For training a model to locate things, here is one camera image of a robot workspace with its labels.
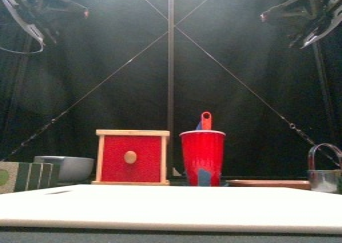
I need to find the red plastic cup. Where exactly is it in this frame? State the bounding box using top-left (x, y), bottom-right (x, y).
top-left (180, 129), bottom-right (228, 187)

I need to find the red wooden drawer box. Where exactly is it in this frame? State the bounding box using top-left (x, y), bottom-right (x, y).
top-left (91, 129), bottom-right (172, 186)

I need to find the grey bowl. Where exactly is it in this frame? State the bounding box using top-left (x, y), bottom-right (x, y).
top-left (34, 155), bottom-right (97, 184)

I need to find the brown wooden tray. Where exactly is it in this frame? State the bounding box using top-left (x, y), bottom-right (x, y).
top-left (226, 179), bottom-right (313, 191)

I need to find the green striped box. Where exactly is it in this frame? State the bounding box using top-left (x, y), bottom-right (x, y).
top-left (0, 161), bottom-right (62, 195)

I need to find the white cutting board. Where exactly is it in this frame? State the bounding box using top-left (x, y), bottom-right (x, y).
top-left (0, 183), bottom-right (342, 235)

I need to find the grey cable loop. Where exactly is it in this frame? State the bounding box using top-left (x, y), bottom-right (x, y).
top-left (0, 40), bottom-right (47, 56)

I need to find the diagonal bracing wire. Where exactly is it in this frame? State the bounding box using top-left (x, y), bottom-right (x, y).
top-left (0, 0), bottom-right (225, 162)
top-left (129, 0), bottom-right (342, 168)

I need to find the vertical metal frame pole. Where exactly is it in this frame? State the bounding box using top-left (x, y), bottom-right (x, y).
top-left (166, 0), bottom-right (177, 178)

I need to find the orange utensil handle with hole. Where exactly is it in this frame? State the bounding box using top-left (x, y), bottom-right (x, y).
top-left (200, 111), bottom-right (214, 131)

